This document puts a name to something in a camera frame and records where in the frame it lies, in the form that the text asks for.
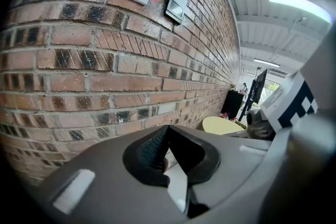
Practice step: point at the black monitor on stand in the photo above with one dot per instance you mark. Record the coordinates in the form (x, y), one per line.
(260, 85)

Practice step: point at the large ceiling light panel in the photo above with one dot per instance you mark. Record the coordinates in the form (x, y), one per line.
(296, 2)

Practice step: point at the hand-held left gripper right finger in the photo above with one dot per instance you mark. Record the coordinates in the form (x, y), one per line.
(231, 165)

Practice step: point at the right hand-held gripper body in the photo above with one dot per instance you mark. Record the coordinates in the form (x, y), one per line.
(287, 102)

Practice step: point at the long ceiling light tube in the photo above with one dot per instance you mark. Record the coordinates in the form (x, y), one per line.
(266, 62)

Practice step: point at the black cabinet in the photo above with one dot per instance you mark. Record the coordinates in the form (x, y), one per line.
(232, 103)

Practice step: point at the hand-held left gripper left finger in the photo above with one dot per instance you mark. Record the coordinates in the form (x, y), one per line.
(105, 191)

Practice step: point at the round yellow table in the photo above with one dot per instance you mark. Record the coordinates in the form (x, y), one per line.
(223, 125)

